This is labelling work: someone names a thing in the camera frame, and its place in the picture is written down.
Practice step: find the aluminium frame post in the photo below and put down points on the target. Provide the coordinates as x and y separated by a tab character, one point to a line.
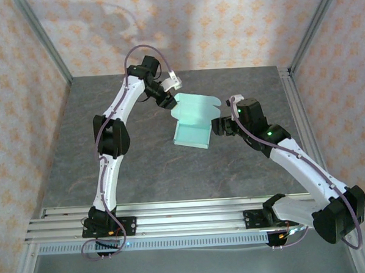
314	22
42	36

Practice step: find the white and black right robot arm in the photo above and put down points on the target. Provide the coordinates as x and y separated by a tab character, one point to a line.
307	172

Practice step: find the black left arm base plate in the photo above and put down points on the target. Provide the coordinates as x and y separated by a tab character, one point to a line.
130	226

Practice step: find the aluminium side rail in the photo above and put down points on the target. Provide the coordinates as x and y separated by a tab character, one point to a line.
294	106

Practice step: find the grey metal lower shelf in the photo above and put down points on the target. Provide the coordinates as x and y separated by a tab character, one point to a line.
192	267

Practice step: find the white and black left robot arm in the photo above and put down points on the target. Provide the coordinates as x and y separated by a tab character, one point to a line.
107	183

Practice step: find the aluminium frame leg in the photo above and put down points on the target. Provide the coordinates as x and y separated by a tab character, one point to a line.
24	270
357	252

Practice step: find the light blue paper box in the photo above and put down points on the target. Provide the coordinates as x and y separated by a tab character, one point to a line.
193	111

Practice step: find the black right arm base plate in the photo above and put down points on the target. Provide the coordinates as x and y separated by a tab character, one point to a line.
251	220

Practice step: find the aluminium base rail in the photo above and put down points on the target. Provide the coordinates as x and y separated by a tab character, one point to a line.
190	221

